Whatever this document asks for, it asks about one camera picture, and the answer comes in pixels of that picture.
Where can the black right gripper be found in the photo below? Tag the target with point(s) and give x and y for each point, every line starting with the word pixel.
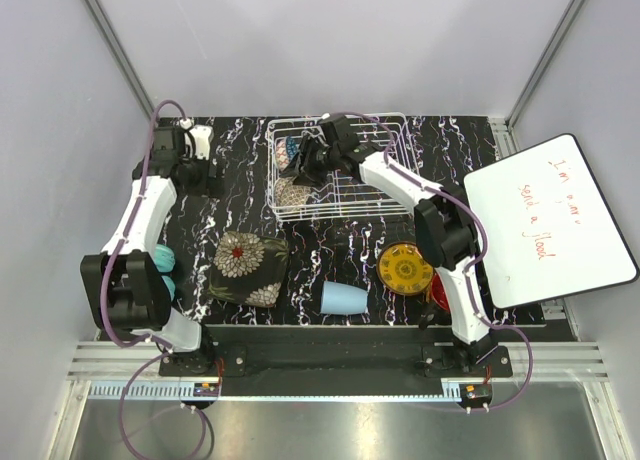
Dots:
pixel 296 163

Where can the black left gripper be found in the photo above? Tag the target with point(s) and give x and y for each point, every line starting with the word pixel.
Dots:
pixel 202 188

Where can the beige patterned bowl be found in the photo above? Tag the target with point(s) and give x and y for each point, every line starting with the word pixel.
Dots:
pixel 290 197

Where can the blue patterned bowl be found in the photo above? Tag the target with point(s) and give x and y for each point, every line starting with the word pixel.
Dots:
pixel 285 151

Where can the black floral square plate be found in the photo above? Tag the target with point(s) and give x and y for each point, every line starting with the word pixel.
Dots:
pixel 248 269

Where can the light blue plastic cup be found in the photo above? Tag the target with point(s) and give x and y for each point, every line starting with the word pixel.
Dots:
pixel 341 299

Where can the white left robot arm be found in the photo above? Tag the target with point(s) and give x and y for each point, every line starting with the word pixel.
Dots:
pixel 127 283

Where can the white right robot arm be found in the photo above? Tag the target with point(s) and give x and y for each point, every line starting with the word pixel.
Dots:
pixel 449 236

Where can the black marble pattern mat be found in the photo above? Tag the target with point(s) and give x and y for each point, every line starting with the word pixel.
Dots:
pixel 343 250

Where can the teal cat-ear headphones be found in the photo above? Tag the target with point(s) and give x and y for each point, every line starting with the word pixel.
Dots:
pixel 164 260

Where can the yellow patterned plate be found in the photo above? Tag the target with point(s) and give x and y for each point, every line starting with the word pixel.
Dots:
pixel 402 269

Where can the red and black mug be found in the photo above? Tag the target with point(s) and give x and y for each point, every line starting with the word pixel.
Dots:
pixel 436 309

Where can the white dry-erase board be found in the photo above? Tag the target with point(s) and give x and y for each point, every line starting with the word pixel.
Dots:
pixel 550 232

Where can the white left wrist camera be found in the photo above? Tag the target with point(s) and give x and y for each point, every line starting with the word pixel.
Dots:
pixel 197 139

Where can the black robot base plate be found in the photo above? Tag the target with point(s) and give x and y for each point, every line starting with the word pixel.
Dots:
pixel 333 361

